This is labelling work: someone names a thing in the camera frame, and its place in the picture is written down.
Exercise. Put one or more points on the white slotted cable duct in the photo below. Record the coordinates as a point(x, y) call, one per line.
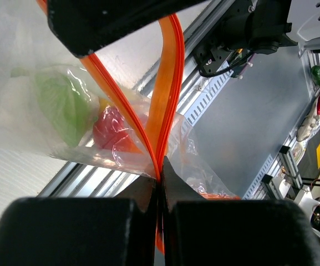
point(201, 96)

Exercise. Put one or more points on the orange red mango toy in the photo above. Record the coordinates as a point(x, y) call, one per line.
point(110, 131)

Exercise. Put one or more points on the white green cauliflower toy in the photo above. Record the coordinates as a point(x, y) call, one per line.
point(47, 110)

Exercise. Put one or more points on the clear zip top bag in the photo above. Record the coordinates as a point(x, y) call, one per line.
point(18, 22)

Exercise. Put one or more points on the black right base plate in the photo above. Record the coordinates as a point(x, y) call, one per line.
point(212, 58)

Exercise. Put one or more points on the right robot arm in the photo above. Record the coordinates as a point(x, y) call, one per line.
point(277, 23)

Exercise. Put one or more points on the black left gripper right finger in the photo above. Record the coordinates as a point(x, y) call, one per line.
point(199, 231)

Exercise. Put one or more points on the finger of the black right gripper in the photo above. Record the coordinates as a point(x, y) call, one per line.
point(86, 26)

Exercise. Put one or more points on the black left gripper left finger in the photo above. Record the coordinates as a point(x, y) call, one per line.
point(116, 230)

